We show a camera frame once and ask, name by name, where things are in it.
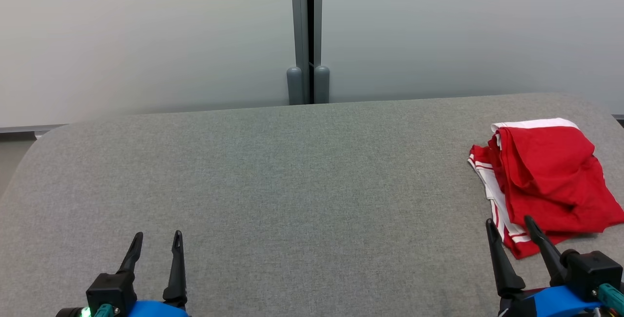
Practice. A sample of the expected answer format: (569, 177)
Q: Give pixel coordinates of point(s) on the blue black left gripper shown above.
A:
(156, 309)

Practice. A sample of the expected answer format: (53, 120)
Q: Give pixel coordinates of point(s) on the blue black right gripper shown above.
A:
(551, 305)

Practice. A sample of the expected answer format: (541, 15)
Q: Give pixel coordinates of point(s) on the red white shorts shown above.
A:
(551, 170)

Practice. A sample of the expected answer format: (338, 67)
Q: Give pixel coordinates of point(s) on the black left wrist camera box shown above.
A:
(111, 290)

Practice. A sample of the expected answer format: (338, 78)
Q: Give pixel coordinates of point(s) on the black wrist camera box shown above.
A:
(111, 290)
(592, 273)

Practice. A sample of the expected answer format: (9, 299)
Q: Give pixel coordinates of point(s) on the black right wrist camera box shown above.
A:
(592, 273)

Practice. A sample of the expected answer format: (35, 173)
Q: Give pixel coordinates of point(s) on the grey wall base rail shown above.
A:
(618, 118)
(29, 128)

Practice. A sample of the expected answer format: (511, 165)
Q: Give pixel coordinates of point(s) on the grey cylinder post foot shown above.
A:
(321, 85)
(294, 85)

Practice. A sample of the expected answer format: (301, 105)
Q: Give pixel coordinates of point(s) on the grey partition post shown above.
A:
(298, 14)

